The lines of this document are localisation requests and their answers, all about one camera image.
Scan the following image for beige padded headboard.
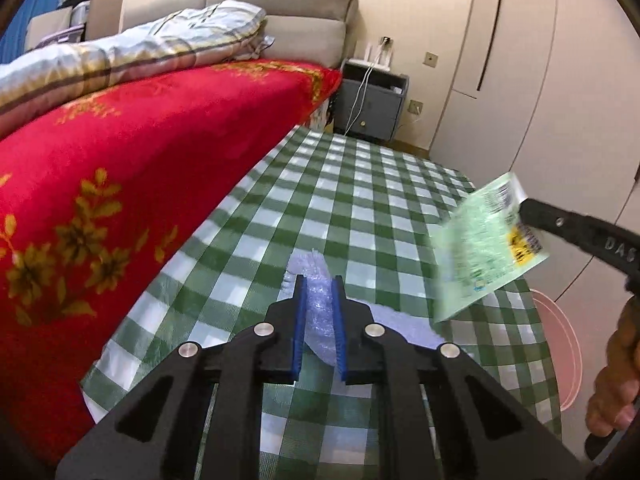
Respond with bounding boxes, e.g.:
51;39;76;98
120;0;360;68

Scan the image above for white wardrobe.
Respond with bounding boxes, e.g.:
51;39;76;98
430;0;640;311

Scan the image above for plaid quilt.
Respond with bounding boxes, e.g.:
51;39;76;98
0;0;276;128

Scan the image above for person's right hand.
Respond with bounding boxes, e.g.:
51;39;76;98
586;300;640;436

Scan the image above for clear bubble wrap sheet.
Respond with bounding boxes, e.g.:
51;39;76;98
282;249;441;368

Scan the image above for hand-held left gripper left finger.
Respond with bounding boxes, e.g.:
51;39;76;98
55;275;307;480

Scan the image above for grey nightstand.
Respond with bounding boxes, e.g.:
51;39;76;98
334;58;410;142

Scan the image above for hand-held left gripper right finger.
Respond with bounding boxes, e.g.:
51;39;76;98
331;275;586;480

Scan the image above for white cable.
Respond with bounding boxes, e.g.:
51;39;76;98
351;62;377;134

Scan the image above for floral bed sheet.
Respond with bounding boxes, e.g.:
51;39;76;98
309;102;335;133

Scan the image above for red floral blanket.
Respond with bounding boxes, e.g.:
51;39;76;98
0;58;343;466

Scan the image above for blue curtain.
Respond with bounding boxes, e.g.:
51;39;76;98
0;0;68;63

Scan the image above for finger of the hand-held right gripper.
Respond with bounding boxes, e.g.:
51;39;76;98
520;199;596;253

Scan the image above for narrow black wardrobe handle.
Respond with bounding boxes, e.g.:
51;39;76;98
476;0;506;92

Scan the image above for shelf with storage boxes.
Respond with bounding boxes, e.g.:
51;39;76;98
25;0;98;48

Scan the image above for green checkered tablecloth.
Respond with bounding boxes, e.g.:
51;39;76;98
80;125;563;480

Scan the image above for green printed packet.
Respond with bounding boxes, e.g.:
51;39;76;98
431;172;551;325

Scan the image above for white router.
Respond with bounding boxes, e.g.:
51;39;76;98
348;42;393;72

